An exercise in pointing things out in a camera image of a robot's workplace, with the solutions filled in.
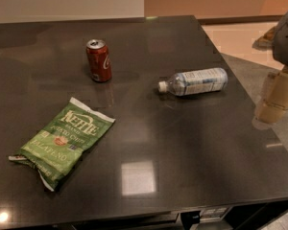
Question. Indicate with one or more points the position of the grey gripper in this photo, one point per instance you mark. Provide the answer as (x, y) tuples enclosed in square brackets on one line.
[(286, 38)]

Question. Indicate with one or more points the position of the blue plastic water bottle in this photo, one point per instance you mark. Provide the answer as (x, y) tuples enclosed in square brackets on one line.
[(195, 82)]

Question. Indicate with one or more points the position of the red coke can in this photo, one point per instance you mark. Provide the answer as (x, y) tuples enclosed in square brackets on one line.
[(98, 58)]

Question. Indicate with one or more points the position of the dark drawer under table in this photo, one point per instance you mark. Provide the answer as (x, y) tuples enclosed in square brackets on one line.
[(250, 217)]

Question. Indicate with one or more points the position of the green kettle chips bag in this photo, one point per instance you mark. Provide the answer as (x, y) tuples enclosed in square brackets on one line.
[(56, 149)]

